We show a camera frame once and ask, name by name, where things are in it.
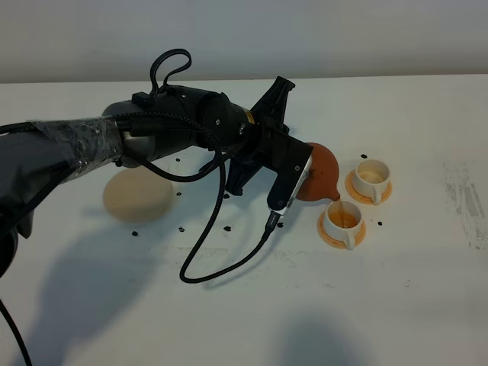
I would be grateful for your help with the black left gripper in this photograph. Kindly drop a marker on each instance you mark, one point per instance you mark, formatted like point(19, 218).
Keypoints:
point(244, 135)

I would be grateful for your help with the brown clay teapot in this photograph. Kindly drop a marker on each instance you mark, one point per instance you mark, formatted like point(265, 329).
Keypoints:
point(322, 180)

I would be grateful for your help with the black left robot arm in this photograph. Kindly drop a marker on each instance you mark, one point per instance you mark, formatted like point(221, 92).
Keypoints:
point(37, 156)

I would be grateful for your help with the beige round teapot coaster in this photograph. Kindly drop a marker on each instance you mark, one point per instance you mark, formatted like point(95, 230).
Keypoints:
point(137, 196)

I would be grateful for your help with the front white teacup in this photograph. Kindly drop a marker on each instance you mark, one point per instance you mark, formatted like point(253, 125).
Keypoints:
point(342, 222)

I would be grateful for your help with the white teacup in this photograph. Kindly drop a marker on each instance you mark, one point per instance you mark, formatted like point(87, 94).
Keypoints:
point(342, 222)
point(371, 179)

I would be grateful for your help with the rear white teacup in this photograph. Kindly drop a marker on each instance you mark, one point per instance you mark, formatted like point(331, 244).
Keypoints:
point(371, 179)

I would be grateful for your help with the rear orange saucer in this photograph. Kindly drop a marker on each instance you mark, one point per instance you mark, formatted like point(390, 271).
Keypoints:
point(363, 199)

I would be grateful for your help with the orange saucer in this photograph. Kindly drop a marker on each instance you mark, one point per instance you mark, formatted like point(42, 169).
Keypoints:
point(326, 235)
point(363, 199)

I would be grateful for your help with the front orange saucer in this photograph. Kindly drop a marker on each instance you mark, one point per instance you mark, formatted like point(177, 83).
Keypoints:
point(326, 235)

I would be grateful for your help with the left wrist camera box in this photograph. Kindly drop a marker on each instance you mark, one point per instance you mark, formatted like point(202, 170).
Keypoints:
point(290, 159)

